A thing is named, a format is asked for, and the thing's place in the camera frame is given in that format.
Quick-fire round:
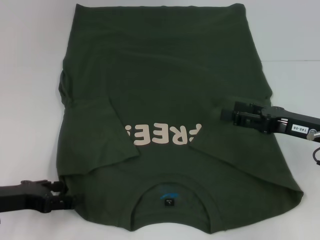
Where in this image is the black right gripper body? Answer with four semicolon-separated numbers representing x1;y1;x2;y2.
259;105;320;144

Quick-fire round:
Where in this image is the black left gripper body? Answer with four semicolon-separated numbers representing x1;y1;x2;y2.
0;179;53;221

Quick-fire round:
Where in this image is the dark green FREE t-shirt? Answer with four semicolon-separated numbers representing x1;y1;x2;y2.
57;2;305;225

